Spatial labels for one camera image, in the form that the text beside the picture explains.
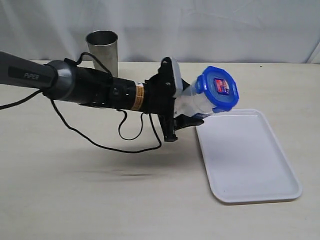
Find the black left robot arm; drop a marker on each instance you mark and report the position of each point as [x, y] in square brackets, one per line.
[64, 80]

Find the stainless steel cup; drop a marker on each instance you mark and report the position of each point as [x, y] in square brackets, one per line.
[103, 44]

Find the blue plastic lid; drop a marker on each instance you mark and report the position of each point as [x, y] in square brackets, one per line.
[215, 91]

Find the white plastic tray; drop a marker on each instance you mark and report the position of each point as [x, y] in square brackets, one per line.
[244, 161]

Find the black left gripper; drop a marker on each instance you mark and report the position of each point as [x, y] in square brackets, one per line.
[160, 101]

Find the white curtain backdrop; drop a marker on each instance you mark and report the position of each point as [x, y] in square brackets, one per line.
[244, 31]

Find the clear plastic tall container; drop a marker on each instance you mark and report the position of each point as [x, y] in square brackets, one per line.
[185, 104]

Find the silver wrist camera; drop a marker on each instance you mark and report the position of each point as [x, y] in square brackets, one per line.
[177, 79]

